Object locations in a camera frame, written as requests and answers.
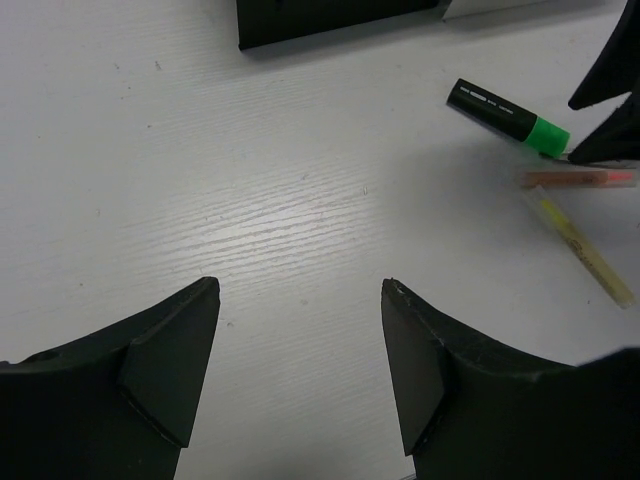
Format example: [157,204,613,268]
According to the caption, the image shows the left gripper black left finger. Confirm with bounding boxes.
[1,277,220,479]

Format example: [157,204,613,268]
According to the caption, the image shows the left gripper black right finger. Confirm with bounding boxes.
[381,279,639,479]

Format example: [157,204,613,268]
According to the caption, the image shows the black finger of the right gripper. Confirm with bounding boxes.
[568,0,639,110]
[568,90,639,164]

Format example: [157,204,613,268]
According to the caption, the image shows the green cap black highlighter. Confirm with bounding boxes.
[447,78,570,158]

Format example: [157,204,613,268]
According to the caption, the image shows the slim orange pen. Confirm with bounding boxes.
[515,169,638,189]

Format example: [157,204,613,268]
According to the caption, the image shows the slim yellow pen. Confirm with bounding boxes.
[524,186,636,309]

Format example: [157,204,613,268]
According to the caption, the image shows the white double pen holder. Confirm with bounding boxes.
[441,0,625,22]

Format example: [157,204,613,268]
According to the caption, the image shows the black double pen holder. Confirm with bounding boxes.
[236,0,440,50]

